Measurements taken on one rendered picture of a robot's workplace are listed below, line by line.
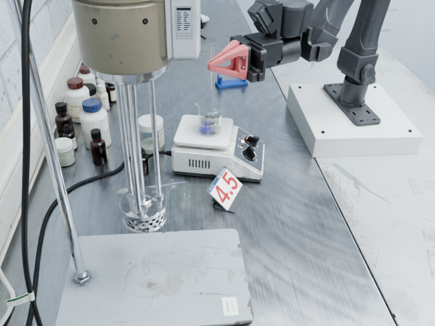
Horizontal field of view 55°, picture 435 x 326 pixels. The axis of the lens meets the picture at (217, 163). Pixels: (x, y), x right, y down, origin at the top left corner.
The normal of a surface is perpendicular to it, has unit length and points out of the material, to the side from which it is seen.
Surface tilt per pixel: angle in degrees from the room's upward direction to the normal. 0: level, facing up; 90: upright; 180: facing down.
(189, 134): 0
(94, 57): 90
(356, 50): 86
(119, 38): 90
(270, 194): 0
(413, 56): 90
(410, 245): 0
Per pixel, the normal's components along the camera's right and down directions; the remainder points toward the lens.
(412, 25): 0.10, 0.59
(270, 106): 0.03, -0.80
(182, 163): -0.13, 0.58
